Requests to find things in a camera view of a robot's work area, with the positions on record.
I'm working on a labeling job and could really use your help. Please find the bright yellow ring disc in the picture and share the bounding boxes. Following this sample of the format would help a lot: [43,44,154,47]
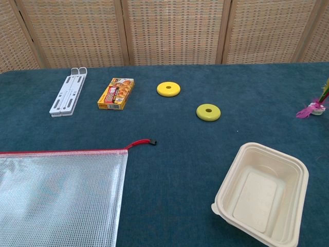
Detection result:
[156,82,181,98]

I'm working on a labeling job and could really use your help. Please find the clear mesh zipper pouch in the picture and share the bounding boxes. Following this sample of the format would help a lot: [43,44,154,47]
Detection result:
[0,139,158,247]

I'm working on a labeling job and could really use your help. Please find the pink feather shuttlecock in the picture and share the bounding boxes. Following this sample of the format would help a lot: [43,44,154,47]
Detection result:
[296,77,329,119]

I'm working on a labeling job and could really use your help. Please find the beige pulp food container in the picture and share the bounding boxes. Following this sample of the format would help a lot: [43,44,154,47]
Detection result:
[211,142,309,245]

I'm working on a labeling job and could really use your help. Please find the white folding stand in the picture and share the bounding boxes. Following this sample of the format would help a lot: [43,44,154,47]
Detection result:
[49,67,88,118]

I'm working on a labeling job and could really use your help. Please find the teal table cloth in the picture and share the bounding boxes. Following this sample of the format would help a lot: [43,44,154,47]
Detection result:
[0,61,329,247]

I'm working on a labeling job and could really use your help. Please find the woven folding screen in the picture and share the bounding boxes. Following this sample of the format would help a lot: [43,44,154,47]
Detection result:
[0,0,329,74]

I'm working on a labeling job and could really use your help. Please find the olive yellow ring disc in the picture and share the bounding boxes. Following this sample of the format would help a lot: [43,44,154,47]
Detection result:
[196,103,221,122]

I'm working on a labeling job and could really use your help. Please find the yellow curry roux box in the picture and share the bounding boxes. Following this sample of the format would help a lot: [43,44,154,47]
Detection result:
[97,78,135,111]

